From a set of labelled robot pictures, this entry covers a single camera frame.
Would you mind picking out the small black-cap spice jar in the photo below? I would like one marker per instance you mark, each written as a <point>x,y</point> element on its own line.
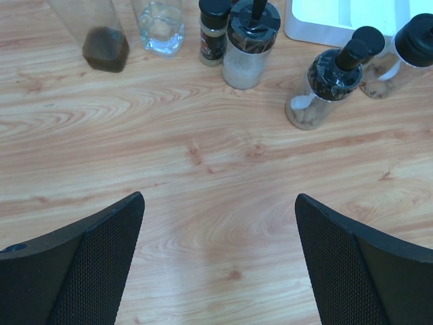
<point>214,17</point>

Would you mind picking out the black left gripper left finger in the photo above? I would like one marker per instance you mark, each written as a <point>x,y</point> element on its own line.
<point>73,275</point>

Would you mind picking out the oil bottle with dark sauce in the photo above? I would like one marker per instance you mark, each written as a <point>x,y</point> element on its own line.
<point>96,28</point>

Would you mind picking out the black-lid glass condiment jar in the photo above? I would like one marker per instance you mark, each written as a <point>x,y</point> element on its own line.
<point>405,57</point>

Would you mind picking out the glass jar with brown lumps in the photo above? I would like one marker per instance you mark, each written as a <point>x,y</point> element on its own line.
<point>328,82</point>

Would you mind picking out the glass jar with white granules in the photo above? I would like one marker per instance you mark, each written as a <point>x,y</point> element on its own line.
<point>251,34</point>

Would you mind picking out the white divided organizer tray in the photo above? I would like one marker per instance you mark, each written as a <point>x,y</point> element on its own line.
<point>332,22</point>

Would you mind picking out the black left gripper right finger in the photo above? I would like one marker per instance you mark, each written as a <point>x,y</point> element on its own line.
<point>360,275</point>

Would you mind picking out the clear empty oil bottle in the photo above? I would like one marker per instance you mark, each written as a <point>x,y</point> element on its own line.
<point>160,25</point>

